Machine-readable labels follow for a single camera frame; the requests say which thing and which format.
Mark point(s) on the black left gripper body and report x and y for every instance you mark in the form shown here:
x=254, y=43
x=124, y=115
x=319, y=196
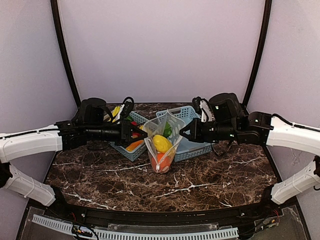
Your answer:
x=125, y=132

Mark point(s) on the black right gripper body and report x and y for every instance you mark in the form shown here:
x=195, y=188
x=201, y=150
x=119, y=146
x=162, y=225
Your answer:
x=196, y=130

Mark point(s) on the clear dotted zip top bag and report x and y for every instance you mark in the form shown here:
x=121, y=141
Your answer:
x=167, y=125

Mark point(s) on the yellow toy lemon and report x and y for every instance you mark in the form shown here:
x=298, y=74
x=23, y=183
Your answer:
x=161, y=144

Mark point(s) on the orange toy fruit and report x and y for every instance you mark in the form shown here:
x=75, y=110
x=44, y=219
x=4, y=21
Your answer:
x=162, y=164

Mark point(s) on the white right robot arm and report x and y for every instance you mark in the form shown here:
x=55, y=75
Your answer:
x=223, y=119

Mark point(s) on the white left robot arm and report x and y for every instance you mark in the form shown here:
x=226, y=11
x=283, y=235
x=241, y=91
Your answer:
x=93, y=121

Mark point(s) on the small blue perforated basket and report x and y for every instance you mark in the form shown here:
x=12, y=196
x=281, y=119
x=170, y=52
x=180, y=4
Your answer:
x=135, y=149

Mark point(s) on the yellow green toy banana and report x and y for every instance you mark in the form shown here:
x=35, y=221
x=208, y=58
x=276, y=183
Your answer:
x=116, y=113

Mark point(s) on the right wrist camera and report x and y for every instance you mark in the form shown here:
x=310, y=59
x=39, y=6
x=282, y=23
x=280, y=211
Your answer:
x=203, y=108

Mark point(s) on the black front table rail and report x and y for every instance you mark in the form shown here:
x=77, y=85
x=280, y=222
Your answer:
x=101, y=217

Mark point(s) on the white slotted cable duct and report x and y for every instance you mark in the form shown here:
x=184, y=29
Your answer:
x=129, y=232

